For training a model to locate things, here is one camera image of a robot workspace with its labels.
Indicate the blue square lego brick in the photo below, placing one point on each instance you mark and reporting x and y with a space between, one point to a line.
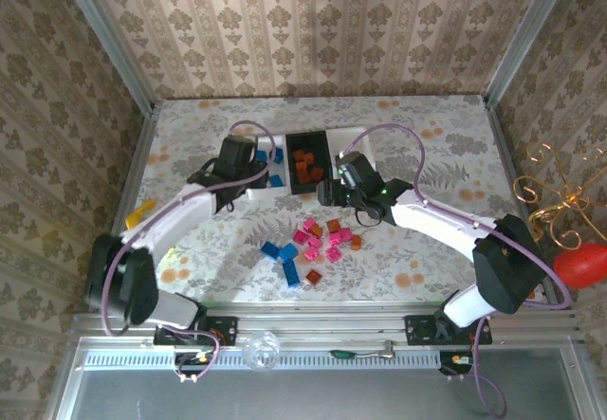
261 155
276 180
288 251
277 154
270 249

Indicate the orange square lego brick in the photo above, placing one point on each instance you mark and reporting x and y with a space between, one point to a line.
309 158
317 230
316 173
313 276
356 242
303 179
302 168
333 224
299 155

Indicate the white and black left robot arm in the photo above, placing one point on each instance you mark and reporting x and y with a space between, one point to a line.
180 211

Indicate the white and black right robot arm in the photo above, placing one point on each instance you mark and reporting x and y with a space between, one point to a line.
436 216

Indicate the white plastic container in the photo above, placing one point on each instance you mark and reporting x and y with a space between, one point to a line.
258 193
343 140

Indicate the pink square lego brick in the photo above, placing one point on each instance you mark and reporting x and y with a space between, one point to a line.
314 241
333 253
345 234
311 254
335 238
300 236
309 224

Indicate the black plastic container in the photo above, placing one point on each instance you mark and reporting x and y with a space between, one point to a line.
320 147

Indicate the floral patterned table cover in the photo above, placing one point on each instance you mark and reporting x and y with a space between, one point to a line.
308 116

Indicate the long blue lego brick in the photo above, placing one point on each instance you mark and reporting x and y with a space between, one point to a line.
292 273

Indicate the clear glass ball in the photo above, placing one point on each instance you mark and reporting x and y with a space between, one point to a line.
260 350

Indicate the black electronics box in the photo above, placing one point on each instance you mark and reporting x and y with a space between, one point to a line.
455 363
194 360

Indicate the grey metal sheet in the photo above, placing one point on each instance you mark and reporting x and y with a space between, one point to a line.
308 396

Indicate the red heart ornament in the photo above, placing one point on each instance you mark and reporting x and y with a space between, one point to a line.
581 266

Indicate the aluminium side rail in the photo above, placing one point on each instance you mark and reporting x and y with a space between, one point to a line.
140 154
505 154

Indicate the long aluminium frame rail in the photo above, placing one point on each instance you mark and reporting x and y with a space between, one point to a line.
322 323

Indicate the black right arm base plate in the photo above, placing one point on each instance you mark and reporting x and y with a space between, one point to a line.
419 330

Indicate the small metal bracket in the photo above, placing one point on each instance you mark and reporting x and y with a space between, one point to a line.
389 348

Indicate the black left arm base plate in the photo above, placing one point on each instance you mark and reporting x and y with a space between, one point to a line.
223 330

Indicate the aluminium frame post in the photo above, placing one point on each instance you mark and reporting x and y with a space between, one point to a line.
526 36
109 41

